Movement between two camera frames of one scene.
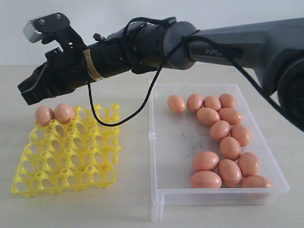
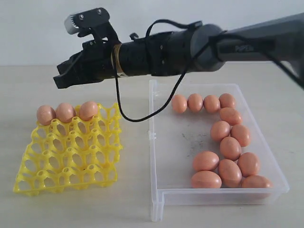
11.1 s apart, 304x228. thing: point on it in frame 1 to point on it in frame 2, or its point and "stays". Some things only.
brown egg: [219, 129] stays
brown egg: [63, 112] stays
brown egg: [43, 115] stays
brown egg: [208, 116] to [179, 103]
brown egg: [176, 103] to [87, 109]
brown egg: [205, 160] stays
